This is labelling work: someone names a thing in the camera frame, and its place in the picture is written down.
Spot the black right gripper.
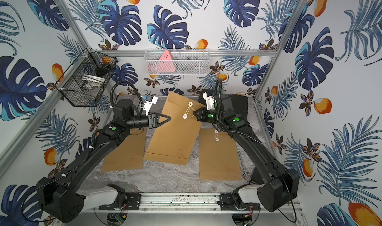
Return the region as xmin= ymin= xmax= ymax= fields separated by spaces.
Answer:
xmin=193 ymin=107 xmax=224 ymax=125

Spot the brown kraft file bag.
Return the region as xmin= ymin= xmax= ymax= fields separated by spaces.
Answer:
xmin=199 ymin=129 xmax=242 ymax=181
xmin=144 ymin=92 xmax=204 ymax=165
xmin=101 ymin=129 xmax=147 ymax=172

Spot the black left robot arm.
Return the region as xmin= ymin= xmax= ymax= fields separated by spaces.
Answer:
xmin=36 ymin=81 xmax=171 ymax=223

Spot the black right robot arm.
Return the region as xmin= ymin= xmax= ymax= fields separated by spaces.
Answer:
xmin=193 ymin=80 xmax=299 ymax=212

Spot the black plastic tool case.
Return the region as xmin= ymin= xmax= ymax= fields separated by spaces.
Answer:
xmin=198 ymin=89 xmax=249 ymax=131

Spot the pink triangle item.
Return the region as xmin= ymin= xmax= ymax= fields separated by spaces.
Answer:
xmin=151 ymin=50 xmax=176 ymax=73

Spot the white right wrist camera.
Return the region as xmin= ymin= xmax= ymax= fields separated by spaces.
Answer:
xmin=203 ymin=92 xmax=215 ymax=111

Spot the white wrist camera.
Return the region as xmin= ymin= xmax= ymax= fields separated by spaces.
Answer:
xmin=203 ymin=92 xmax=215 ymax=111
xmin=142 ymin=94 xmax=158 ymax=115

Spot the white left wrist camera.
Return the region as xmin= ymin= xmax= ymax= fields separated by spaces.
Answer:
xmin=142 ymin=94 xmax=158 ymax=115

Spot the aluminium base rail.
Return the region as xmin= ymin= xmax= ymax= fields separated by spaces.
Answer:
xmin=59 ymin=192 xmax=302 ymax=214

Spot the black wire basket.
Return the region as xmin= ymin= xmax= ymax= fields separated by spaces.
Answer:
xmin=54 ymin=48 xmax=118 ymax=108

